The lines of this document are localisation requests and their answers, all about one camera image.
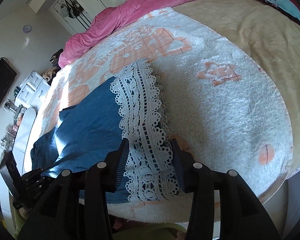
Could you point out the beige bed sheet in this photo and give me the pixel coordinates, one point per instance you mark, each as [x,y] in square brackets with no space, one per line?
[266,35]

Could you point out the hanging clothes on rack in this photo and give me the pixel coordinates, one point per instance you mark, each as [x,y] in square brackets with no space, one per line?
[70,8]

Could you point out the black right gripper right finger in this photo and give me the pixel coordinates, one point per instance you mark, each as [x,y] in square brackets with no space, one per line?
[194,177]

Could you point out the white drawer cabinet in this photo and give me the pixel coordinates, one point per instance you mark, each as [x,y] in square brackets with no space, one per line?
[32,92]

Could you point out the blue denim pants lace hem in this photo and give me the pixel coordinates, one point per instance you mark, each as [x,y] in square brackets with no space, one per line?
[130,106]

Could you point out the pink duvet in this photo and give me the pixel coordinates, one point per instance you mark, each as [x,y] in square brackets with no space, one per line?
[108,21]

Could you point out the round wall clock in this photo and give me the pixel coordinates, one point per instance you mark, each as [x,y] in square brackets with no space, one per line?
[26,29]

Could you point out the white rounded desk top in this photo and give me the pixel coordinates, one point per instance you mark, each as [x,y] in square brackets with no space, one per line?
[24,130]

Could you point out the pile of dark clothes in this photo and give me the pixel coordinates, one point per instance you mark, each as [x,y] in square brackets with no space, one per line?
[49,75]

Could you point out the orange white plush blanket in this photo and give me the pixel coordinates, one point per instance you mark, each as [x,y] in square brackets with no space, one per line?
[220,104]

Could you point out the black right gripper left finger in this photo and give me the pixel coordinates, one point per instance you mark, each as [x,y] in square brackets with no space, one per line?
[105,176]

